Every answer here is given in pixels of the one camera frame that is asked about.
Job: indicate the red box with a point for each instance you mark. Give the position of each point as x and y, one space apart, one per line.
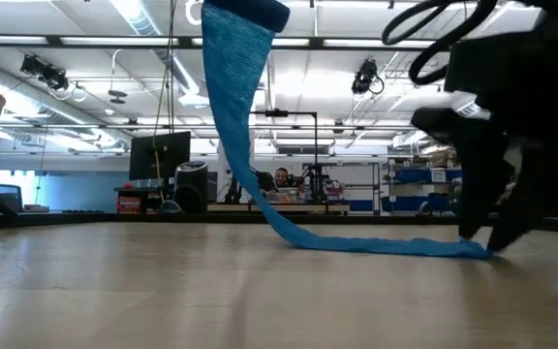
129 205

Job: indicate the black aluminium table frame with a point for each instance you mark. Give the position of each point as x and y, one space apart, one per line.
66 220

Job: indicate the black computer monitor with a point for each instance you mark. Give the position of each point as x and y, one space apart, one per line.
160 155

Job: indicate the person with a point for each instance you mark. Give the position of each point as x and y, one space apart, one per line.
282 177

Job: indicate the background wooden table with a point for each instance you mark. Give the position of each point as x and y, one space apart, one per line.
308 207

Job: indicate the black background robot arm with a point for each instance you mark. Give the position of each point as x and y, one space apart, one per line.
318 181
263 180

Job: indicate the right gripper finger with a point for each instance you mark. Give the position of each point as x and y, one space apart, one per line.
526 203
482 169

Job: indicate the long black ceiling camera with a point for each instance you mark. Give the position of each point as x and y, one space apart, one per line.
46 72

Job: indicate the blue elastic bandage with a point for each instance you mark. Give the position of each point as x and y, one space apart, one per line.
233 72

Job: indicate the overhead light bar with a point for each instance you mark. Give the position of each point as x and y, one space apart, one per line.
114 41

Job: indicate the black background rig frame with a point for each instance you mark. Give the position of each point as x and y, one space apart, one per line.
316 145

